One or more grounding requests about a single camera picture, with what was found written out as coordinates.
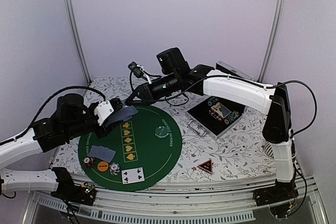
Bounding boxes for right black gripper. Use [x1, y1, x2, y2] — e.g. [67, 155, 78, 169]
[125, 71, 180, 106]

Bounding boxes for blue backed cards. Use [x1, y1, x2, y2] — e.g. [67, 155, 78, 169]
[106, 105, 138, 125]

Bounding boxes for dark red chip stack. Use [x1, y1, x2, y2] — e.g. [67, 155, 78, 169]
[82, 156, 96, 168]

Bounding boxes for orange big blind button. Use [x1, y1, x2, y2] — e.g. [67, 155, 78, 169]
[97, 161, 109, 173]

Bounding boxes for face up clubs card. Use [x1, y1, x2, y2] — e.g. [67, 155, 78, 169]
[121, 167, 145, 185]

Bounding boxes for row of poker chips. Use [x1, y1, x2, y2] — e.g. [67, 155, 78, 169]
[207, 97, 218, 107]

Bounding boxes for red black triangular button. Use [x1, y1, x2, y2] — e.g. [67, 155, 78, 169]
[197, 159, 213, 174]

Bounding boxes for dealt cards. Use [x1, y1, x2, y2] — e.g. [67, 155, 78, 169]
[88, 145, 103, 158]

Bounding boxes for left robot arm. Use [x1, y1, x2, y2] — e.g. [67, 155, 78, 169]
[1, 86, 122, 200]

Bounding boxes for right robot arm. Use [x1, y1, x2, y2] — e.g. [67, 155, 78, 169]
[125, 47, 297, 201]

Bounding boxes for round green poker mat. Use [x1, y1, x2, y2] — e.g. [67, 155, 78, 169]
[78, 106, 182, 191]

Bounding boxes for clear dealer button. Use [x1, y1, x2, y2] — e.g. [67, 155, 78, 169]
[154, 126, 169, 138]

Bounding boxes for aluminium poker chip case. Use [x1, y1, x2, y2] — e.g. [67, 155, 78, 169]
[186, 61, 257, 141]

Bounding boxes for boxed card deck in case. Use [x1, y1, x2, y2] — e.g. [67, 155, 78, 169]
[210, 102, 231, 119]

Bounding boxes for front row poker chips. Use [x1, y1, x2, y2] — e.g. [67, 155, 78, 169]
[224, 111, 240, 125]

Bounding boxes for striped ceramic mug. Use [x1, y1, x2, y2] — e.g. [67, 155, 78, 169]
[263, 141, 274, 159]

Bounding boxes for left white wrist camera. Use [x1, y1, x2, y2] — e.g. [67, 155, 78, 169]
[93, 98, 123, 126]

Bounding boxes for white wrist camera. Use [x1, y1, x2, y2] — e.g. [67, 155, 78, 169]
[128, 61, 152, 84]
[93, 98, 123, 126]

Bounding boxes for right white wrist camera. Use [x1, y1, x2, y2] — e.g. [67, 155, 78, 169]
[128, 61, 152, 84]

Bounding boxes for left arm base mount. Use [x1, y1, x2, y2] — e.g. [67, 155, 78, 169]
[50, 182, 97, 206]

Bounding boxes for left aluminium frame post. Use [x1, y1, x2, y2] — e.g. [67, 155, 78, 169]
[64, 0, 91, 84]

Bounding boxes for aluminium frame post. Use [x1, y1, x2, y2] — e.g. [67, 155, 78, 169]
[64, 0, 91, 84]
[258, 0, 285, 82]

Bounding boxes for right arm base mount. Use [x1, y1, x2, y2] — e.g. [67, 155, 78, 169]
[253, 180, 299, 206]

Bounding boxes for right aluminium frame post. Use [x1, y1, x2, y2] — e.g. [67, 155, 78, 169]
[258, 0, 285, 82]

